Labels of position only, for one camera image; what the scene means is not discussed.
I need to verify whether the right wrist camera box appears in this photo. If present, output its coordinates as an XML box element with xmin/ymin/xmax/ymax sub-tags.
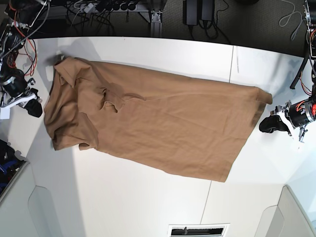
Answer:
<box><xmin>0</xmin><ymin>107</ymin><xmax>10</xmax><ymax>120</ymax></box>

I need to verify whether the tan brown t-shirt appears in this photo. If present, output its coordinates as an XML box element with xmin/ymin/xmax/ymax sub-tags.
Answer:
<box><xmin>44</xmin><ymin>57</ymin><xmax>273</xmax><ymax>182</ymax></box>

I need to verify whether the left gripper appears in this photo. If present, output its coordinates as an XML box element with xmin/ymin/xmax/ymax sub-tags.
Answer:
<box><xmin>259</xmin><ymin>97</ymin><xmax>316</xmax><ymax>143</ymax></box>

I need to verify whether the grey cable loop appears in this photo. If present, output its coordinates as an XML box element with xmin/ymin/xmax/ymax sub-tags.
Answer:
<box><xmin>278</xmin><ymin>0</ymin><xmax>312</xmax><ymax>42</ymax></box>

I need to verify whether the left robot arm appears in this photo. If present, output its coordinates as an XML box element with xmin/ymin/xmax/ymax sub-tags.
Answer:
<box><xmin>259</xmin><ymin>0</ymin><xmax>316</xmax><ymax>143</ymax></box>

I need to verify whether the grey left table panel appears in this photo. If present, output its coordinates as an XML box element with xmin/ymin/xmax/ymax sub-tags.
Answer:
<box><xmin>0</xmin><ymin>161</ymin><xmax>86</xmax><ymax>237</ymax></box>

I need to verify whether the white table vent grille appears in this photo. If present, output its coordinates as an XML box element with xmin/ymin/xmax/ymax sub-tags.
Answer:
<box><xmin>167</xmin><ymin>223</ymin><xmax>230</xmax><ymax>237</ymax></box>

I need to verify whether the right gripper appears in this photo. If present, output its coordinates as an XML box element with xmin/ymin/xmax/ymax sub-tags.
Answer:
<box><xmin>0</xmin><ymin>76</ymin><xmax>42</xmax><ymax>118</ymax></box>

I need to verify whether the black power adapter brick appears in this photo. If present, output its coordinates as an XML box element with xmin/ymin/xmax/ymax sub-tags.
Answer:
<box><xmin>183</xmin><ymin>0</ymin><xmax>198</xmax><ymax>26</ymax></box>

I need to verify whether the aluminium frame post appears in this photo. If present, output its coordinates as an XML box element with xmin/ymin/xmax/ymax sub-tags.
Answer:
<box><xmin>150</xmin><ymin>11</ymin><xmax>162</xmax><ymax>38</ymax></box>

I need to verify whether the blue items bin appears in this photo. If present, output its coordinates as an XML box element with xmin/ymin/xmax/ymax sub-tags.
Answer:
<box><xmin>0</xmin><ymin>140</ymin><xmax>25</xmax><ymax>195</ymax></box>

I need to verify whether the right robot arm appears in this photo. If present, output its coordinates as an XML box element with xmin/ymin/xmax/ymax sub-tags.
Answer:
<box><xmin>0</xmin><ymin>0</ymin><xmax>50</xmax><ymax>120</ymax></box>

